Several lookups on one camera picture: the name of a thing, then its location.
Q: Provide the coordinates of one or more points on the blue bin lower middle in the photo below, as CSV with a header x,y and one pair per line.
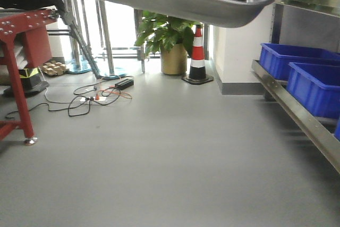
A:
x,y
275,58

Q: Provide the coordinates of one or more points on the red metal frame stand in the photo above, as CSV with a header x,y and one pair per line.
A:
x,y
30,28

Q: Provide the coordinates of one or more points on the gold plant pot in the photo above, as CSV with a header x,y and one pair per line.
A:
x,y
174,62

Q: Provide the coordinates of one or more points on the red white traffic cone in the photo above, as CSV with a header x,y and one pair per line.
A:
x,y
197,74

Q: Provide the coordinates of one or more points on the metal stair railing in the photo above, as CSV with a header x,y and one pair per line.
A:
x,y
75,18

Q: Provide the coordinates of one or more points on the wooden pallet pieces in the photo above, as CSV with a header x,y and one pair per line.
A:
x,y
54,68

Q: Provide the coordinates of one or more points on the yellow black striped block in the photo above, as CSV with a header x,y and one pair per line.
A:
x,y
31,81

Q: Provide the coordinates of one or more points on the stainless steel shelf front rail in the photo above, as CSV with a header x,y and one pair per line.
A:
x,y
321,137

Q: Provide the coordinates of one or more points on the white power strip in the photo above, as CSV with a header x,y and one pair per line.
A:
x,y
98,99

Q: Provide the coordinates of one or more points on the green potted plant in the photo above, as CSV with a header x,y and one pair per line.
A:
x,y
159,31

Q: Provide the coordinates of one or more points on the blue bin lower right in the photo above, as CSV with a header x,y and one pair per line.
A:
x,y
316,88

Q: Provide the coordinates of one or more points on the blue bin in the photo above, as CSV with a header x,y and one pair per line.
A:
x,y
275,58
316,88

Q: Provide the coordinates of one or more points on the black power adapter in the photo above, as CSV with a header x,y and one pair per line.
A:
x,y
124,84

